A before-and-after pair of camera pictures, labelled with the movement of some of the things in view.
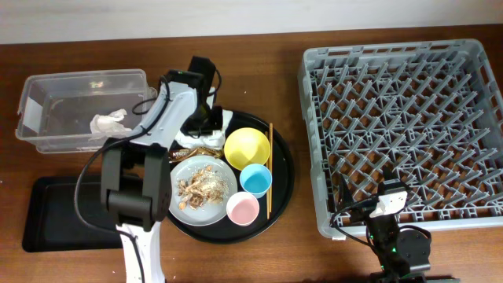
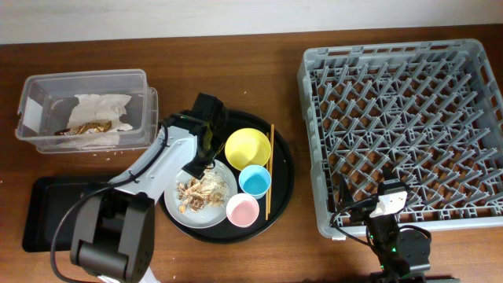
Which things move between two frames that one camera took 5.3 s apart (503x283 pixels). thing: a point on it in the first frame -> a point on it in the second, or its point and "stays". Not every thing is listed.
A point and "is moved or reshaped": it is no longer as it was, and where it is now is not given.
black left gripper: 216,126 -> 198,168
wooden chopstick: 271,164 stays
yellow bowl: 245,146 stays
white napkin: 211,139 is moved or reshaped
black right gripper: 361,210 stays
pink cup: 242,208 stays
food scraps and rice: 204,186 stays
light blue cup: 256,179 stays
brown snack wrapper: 176,155 is moved or reshaped
